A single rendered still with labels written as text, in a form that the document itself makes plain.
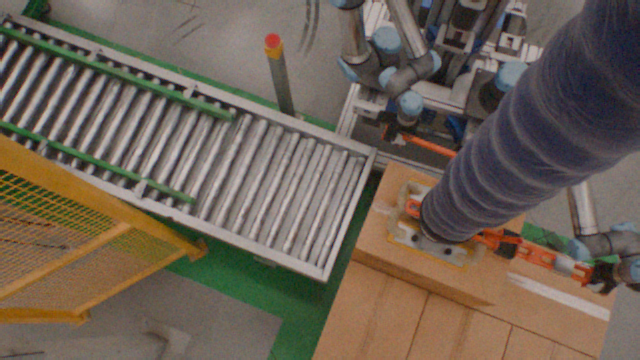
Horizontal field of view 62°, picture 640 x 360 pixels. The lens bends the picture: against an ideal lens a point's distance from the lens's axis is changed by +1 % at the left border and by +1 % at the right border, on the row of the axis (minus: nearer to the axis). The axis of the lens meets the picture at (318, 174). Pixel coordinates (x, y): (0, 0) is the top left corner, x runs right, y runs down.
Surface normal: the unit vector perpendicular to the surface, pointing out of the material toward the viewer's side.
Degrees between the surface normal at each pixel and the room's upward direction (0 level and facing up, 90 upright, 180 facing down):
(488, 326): 0
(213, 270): 0
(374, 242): 0
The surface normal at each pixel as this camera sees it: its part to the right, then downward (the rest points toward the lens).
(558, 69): -0.98, -0.01
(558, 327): -0.02, -0.25
